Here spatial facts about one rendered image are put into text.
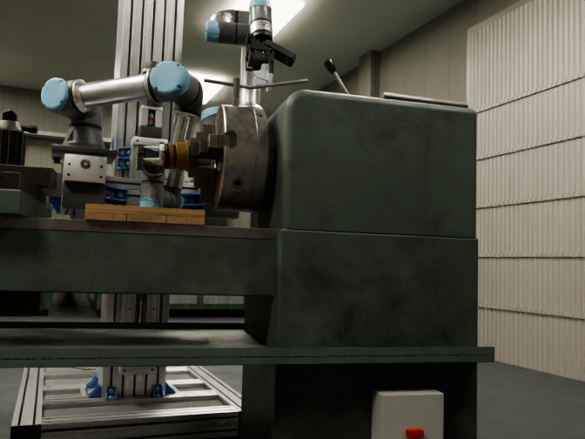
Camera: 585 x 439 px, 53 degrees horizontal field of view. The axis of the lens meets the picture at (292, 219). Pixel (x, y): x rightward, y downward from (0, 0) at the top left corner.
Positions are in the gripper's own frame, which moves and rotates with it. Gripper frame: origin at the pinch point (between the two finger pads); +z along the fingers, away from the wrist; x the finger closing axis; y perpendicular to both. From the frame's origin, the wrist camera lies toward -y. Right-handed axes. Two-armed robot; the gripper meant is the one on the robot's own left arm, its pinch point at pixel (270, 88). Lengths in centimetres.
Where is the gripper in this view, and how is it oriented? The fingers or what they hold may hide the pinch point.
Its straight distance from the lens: 190.4
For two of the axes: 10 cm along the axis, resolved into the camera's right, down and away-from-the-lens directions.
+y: -9.7, -0.5, -2.6
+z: 0.6, 9.1, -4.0
